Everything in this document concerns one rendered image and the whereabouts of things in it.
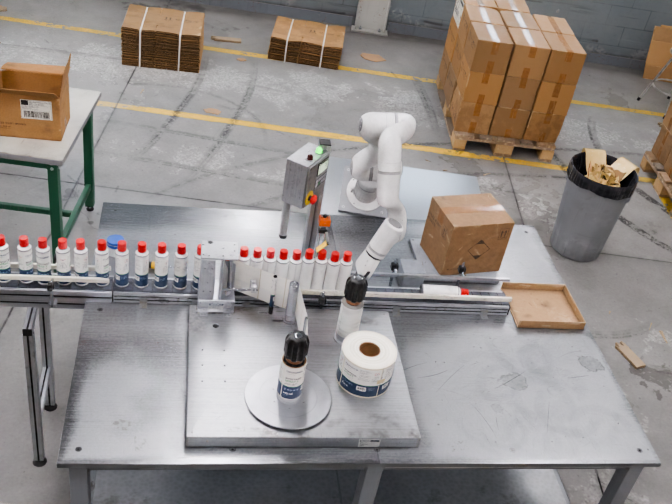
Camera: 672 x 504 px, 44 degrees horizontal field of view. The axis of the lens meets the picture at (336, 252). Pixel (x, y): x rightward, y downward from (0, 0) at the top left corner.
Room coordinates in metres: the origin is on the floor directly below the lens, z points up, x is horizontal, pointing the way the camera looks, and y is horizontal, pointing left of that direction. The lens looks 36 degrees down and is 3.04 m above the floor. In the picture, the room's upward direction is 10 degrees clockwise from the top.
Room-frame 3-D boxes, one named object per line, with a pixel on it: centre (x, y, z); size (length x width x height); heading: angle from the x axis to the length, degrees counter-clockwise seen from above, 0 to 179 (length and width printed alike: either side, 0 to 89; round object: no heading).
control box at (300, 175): (2.77, 0.17, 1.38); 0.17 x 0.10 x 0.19; 158
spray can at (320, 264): (2.72, 0.05, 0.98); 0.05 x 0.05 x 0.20
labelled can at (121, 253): (2.53, 0.81, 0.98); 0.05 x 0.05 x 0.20
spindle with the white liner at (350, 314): (2.46, -0.10, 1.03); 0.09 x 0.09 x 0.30
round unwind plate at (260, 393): (2.09, 0.07, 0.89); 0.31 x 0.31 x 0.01
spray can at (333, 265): (2.72, 0.00, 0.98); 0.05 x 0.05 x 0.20
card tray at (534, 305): (2.94, -0.93, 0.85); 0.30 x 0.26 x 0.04; 103
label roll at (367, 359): (2.26, -0.18, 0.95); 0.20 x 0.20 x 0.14
